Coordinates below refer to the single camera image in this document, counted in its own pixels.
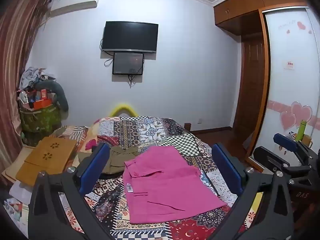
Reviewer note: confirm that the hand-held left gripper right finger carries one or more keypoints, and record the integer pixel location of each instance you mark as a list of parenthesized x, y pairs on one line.
[(227, 167)]

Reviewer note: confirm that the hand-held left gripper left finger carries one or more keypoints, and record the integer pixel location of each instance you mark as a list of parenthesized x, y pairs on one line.
[(96, 166)]

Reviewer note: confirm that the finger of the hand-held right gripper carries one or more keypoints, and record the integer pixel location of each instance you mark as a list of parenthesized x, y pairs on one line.
[(265, 158), (285, 140)]

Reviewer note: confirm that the pink pants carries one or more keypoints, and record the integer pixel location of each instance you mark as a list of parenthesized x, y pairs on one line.
[(162, 180)]

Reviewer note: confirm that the green bottle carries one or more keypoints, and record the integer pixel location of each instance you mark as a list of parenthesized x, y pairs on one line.
[(301, 130)]

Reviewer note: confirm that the yellow mug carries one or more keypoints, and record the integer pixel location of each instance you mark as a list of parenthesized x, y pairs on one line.
[(307, 141)]

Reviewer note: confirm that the olive green garment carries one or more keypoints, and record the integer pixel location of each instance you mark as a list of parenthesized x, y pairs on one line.
[(120, 160)]

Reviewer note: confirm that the yellow floral bed sheet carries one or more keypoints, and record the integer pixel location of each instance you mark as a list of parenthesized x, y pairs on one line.
[(75, 133)]

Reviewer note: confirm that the brown wooden lap desk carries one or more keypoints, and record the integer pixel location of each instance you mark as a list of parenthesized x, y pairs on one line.
[(47, 160)]

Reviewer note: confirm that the white heart-print sliding door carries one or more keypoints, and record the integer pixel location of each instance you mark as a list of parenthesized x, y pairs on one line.
[(287, 85)]

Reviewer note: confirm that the patchwork patterned blanket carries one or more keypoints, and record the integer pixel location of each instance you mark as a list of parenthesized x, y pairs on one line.
[(150, 132)]

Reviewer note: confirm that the yellow curved cushion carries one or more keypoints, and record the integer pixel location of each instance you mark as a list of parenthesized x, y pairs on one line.
[(123, 107)]

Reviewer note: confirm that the green patterned bag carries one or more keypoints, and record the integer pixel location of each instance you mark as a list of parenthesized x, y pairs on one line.
[(40, 120)]

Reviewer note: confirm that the red and white sticker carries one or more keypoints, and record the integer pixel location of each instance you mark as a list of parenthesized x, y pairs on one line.
[(289, 64)]

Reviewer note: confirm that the orange box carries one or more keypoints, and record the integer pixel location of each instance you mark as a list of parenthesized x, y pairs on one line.
[(42, 104)]

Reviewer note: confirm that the beige flat board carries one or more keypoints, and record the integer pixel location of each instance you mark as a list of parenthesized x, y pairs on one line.
[(13, 165)]

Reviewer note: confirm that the red box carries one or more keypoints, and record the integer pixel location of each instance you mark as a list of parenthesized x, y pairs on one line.
[(44, 94)]

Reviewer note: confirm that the colourful paper pile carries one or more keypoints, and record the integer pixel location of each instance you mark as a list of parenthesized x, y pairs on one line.
[(16, 205)]

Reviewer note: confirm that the heap of clothes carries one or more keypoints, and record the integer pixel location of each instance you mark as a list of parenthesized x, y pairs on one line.
[(32, 76)]

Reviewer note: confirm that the striped brown curtain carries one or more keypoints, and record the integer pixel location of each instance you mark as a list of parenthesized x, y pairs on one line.
[(15, 55)]

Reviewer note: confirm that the wooden wardrobe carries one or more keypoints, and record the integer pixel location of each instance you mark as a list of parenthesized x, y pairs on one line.
[(240, 7)]

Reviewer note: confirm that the white air conditioner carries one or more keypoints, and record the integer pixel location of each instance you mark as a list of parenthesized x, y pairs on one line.
[(75, 1)]

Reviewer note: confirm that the wooden bed post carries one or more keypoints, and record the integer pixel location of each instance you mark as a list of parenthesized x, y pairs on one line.
[(187, 127)]

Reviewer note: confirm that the small black wall screen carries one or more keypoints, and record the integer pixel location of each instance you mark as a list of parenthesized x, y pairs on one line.
[(128, 63)]

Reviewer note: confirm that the black wall television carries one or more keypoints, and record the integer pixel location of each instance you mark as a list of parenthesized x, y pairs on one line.
[(130, 36)]

